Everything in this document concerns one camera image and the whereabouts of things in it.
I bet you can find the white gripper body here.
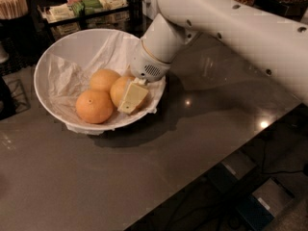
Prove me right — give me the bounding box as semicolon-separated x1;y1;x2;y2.
129;39;170;82

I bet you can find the white paper liner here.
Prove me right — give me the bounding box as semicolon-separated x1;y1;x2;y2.
47;30;167;135

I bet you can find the white bowl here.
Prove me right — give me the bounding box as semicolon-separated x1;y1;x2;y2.
34;28;167;136

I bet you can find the orange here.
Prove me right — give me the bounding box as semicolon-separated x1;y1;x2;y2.
90;68;120;91
75;90;114;124
110;76;134;107

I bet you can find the wooden stir sticks cup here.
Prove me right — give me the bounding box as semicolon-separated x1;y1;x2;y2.
0;0;29;20

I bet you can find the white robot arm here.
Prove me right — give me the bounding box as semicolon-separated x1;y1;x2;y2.
118;0;308;114

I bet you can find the white appliance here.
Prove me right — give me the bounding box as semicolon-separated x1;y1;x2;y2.
142;0;159;19

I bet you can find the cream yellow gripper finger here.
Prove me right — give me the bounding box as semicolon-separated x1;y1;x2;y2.
118;78;149;115

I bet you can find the black tea bag tray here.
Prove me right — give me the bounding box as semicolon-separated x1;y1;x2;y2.
37;0;131;40

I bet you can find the dark metal stand box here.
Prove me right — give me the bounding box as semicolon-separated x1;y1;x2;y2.
254;0;307;20

